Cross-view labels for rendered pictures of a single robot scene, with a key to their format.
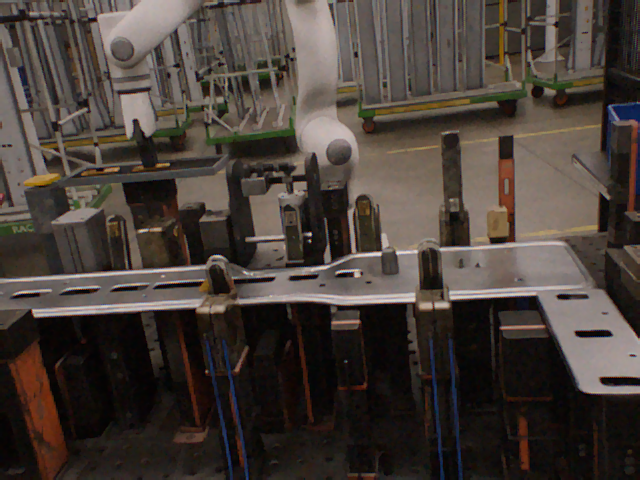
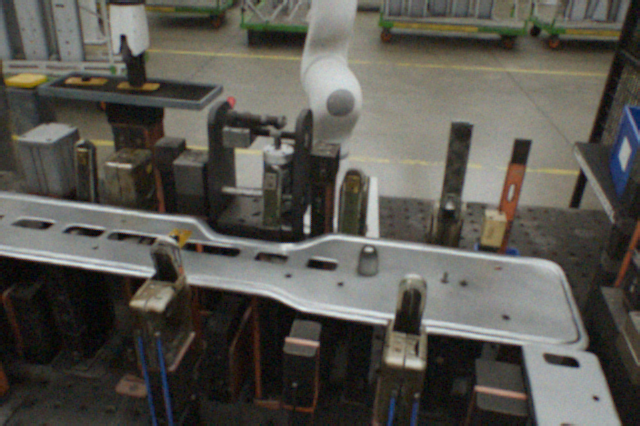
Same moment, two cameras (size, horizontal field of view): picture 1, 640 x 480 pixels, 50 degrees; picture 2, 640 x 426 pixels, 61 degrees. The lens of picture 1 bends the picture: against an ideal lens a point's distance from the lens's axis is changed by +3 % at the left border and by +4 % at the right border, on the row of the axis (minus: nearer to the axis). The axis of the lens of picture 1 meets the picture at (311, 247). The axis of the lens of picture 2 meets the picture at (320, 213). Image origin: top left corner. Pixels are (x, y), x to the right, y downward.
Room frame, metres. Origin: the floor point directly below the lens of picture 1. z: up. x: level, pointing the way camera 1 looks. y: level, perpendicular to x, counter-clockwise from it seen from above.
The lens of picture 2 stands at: (0.39, -0.06, 1.52)
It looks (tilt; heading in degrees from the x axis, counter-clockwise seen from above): 29 degrees down; 0
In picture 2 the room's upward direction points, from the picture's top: 2 degrees clockwise
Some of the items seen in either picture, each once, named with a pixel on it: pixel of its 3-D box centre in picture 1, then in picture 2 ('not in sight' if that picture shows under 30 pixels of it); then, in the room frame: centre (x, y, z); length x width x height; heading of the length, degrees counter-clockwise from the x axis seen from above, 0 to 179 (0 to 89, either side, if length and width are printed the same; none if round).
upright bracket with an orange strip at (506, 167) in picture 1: (507, 258); (494, 262); (1.24, -0.39, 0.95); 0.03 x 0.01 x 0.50; 80
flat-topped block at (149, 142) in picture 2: (166, 261); (145, 184); (1.56, 0.36, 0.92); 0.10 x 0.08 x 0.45; 80
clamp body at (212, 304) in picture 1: (232, 388); (170, 375); (1.01, 0.17, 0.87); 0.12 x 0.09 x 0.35; 170
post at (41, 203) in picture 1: (67, 270); (48, 173); (1.60, 0.62, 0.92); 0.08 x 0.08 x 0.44; 80
